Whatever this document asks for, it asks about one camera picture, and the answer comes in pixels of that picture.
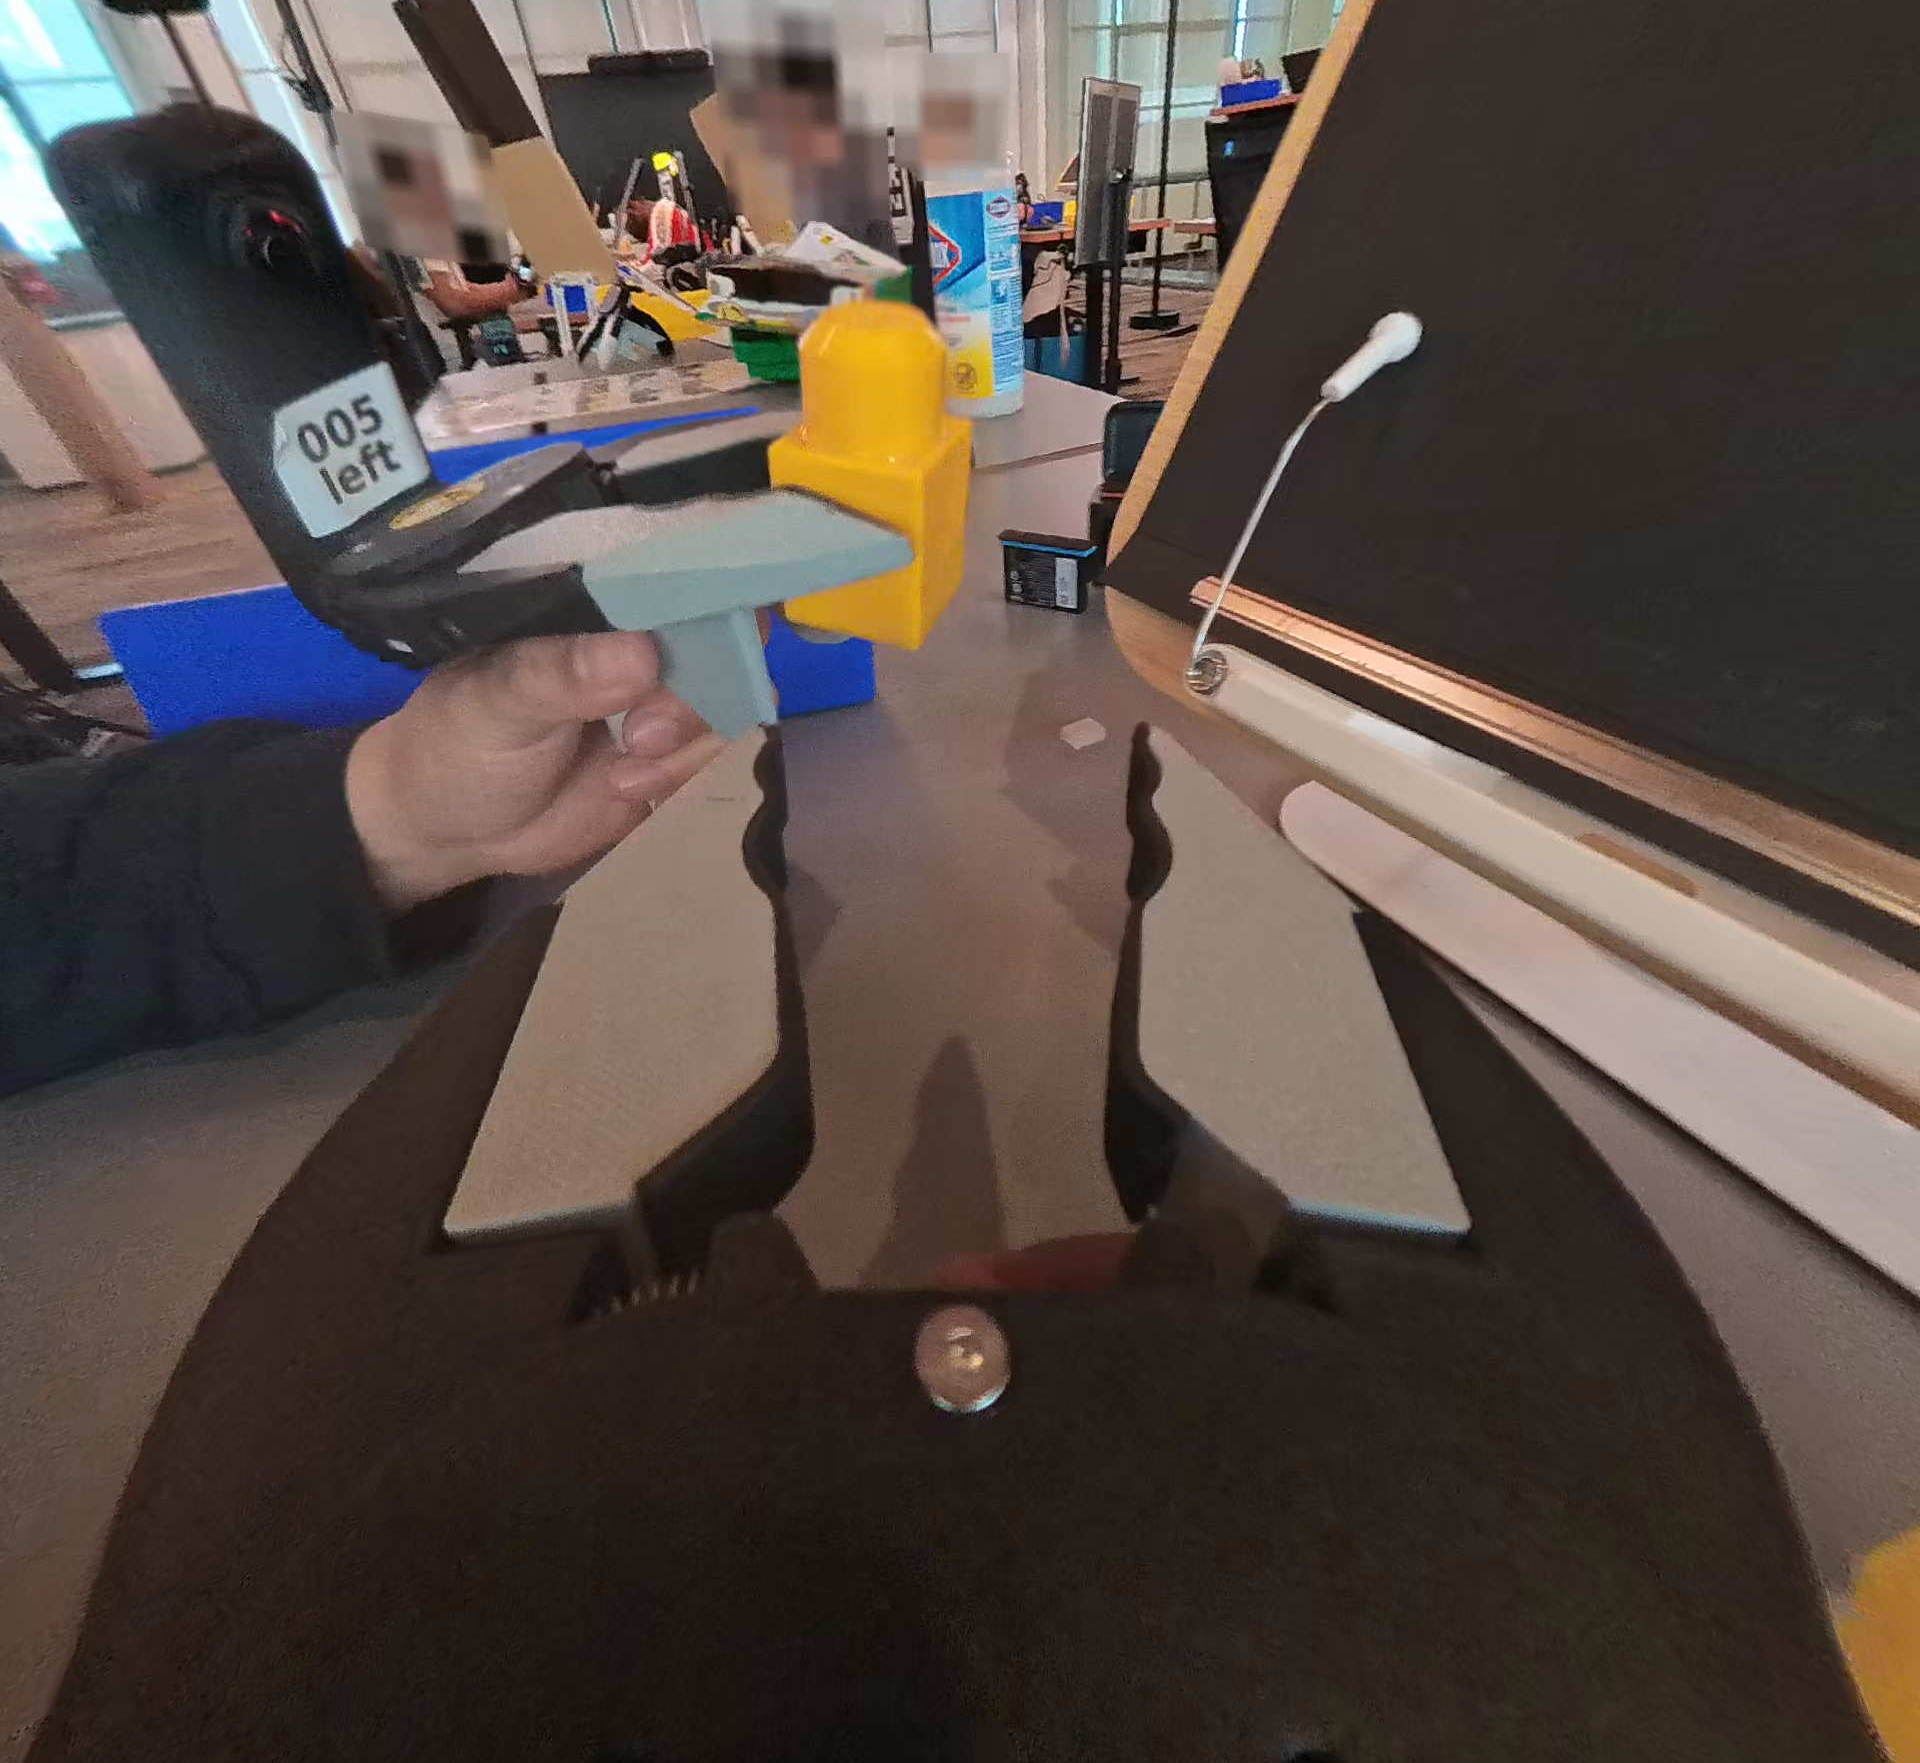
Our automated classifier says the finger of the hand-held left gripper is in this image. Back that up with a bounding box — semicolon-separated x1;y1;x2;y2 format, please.
455;489;920;744
577;408;788;511

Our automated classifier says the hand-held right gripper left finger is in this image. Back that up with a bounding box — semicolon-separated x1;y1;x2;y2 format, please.
443;725;822;1246

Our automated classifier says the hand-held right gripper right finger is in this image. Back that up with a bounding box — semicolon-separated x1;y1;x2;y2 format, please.
1106;722;1475;1250

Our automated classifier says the yellow plastic block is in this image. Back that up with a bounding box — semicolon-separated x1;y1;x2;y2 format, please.
766;298;977;653

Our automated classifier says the blue plastic bin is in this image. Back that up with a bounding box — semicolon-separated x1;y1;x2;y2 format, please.
94;581;882;741

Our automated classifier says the yellow plastic bin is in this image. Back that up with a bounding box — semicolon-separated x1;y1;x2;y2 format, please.
1833;1521;1920;1763

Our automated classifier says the person's left hand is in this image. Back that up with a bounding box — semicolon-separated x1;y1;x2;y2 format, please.
345;630;731;916

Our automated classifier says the printed paper sheet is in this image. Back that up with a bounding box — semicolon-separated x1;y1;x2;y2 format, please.
412;358;769;446

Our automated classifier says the black floor lamp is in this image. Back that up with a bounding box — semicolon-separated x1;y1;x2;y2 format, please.
103;0;212;112
1141;0;1217;334

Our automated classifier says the disinfecting wipes canister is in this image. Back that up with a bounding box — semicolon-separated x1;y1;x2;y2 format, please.
923;175;1030;422

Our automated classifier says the black battery charger case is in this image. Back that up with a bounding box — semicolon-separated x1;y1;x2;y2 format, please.
1099;399;1172;547

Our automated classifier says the black wooden book stand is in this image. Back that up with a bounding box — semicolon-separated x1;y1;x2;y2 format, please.
1099;0;1920;1304

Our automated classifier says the black camera battery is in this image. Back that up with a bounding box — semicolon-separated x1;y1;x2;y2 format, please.
995;526;1103;616

